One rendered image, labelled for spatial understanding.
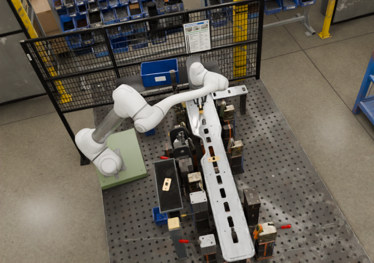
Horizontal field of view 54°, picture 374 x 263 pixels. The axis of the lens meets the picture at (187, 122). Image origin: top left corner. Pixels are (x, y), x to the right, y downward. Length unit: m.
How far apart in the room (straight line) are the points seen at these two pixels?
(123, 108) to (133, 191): 0.88
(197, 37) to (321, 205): 1.60
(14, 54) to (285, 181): 3.13
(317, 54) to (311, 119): 1.14
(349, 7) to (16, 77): 4.18
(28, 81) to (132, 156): 2.19
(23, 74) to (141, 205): 2.45
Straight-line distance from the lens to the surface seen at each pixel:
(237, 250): 2.24
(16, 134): 4.72
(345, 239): 2.70
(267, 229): 2.23
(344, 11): 5.30
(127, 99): 2.17
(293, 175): 2.87
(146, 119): 2.16
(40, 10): 5.19
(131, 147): 2.85
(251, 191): 2.38
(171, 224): 2.15
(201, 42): 3.10
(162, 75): 3.00
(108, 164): 2.59
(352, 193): 3.73
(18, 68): 4.57
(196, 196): 2.27
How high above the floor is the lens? 3.08
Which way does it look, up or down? 48 degrees down
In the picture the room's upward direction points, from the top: 9 degrees counter-clockwise
